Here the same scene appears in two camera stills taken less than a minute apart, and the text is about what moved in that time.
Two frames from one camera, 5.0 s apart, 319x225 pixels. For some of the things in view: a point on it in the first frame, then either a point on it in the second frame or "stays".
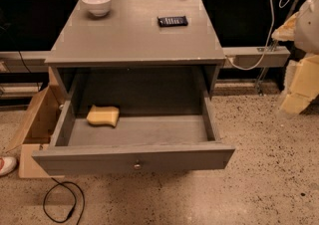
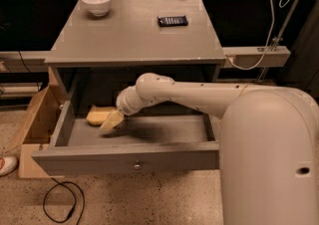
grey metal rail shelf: x=246 y=57 stays
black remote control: x=171 y=21 stays
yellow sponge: x=104 y=115 stays
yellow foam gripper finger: x=286 y=32 → x=114 y=119
